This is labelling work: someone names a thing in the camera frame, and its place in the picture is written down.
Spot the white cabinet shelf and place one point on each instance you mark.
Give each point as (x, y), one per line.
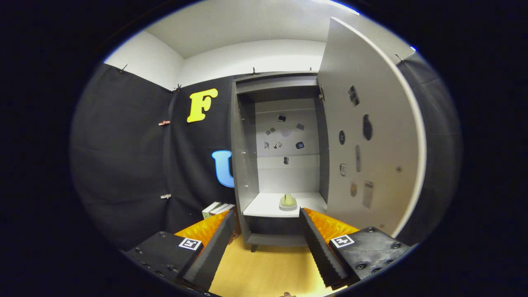
(268, 206)

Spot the beige cabinet door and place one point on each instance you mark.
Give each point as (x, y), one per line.
(383, 123)

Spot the black backdrop cloth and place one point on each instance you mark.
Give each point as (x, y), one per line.
(123, 165)

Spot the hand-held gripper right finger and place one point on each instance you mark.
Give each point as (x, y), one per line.
(317, 247)

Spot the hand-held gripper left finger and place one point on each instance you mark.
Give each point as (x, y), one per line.
(214, 251)

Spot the pale green blister pack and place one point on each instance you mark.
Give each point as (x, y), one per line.
(288, 201)

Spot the green spine book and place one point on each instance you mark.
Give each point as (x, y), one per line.
(210, 208)

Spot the grey cabinet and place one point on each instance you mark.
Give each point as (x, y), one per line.
(243, 165)

